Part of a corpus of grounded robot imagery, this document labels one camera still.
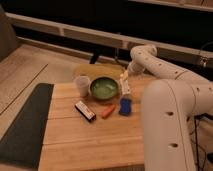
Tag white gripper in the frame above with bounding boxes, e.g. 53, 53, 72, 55
120, 61, 144, 80

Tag small white bottle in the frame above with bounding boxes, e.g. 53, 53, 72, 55
119, 79, 131, 96

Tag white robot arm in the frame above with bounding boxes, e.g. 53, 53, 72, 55
128, 44, 213, 171

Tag green ceramic bowl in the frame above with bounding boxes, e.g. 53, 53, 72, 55
90, 77, 119, 100

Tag blue sponge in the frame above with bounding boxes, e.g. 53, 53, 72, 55
119, 98, 132, 116

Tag white plastic cup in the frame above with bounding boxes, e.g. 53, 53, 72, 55
74, 76, 90, 97

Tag grey couch corner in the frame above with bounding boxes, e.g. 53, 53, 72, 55
0, 5, 19, 62

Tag black floor mat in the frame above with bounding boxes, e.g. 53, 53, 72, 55
0, 83, 53, 169

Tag black cables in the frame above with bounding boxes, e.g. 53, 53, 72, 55
191, 113, 213, 171

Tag white wall rail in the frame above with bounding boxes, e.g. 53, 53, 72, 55
6, 13, 213, 68

